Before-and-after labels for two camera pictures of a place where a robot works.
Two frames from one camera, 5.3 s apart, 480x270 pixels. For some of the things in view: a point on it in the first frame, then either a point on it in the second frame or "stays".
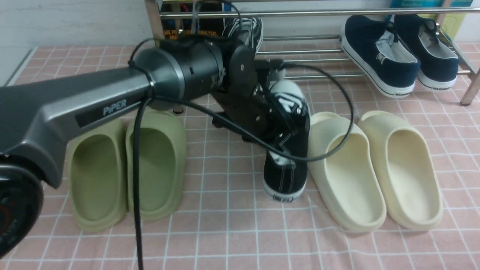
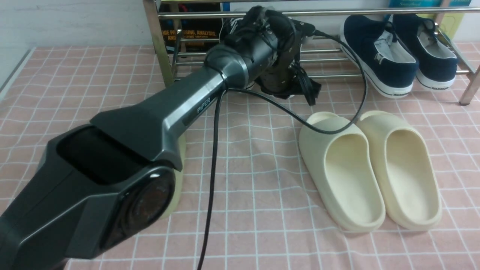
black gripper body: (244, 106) to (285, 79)
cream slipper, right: (407, 169) stays
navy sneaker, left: (372, 44) stays
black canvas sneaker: (284, 173) to (283, 79)
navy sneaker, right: (439, 63) stays
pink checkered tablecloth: (227, 222) stays
